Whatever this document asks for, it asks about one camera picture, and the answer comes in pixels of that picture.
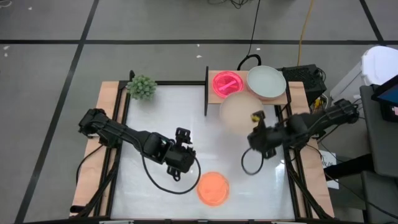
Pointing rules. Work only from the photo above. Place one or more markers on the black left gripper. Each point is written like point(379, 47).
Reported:
point(182, 158)

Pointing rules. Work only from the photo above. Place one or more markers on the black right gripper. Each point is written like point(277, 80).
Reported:
point(266, 138)

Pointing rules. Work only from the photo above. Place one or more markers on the white opaque plate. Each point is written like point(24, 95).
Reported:
point(266, 81)

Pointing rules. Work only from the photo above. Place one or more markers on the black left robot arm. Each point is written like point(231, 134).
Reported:
point(124, 133)

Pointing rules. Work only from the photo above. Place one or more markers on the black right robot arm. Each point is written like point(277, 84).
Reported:
point(311, 121)

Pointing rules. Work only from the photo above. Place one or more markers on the orange transparent plate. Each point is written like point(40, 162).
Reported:
point(213, 188)

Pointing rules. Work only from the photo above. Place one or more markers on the wooden base board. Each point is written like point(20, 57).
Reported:
point(90, 174)
point(314, 174)

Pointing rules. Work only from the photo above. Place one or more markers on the black electronics box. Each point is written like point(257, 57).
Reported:
point(303, 81)

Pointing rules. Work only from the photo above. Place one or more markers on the white paper sheet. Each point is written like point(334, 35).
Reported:
point(329, 168)

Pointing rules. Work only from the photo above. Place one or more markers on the small green artificial plant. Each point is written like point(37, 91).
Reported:
point(141, 87)

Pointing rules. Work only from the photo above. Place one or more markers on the grey desk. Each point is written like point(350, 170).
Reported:
point(382, 140)

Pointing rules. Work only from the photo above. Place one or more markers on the dark tablet screen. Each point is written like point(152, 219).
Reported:
point(387, 93)

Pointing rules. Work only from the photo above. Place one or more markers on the white bin lid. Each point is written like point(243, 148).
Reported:
point(381, 65)

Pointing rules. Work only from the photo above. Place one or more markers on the black aluminium table frame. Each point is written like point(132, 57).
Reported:
point(174, 83)

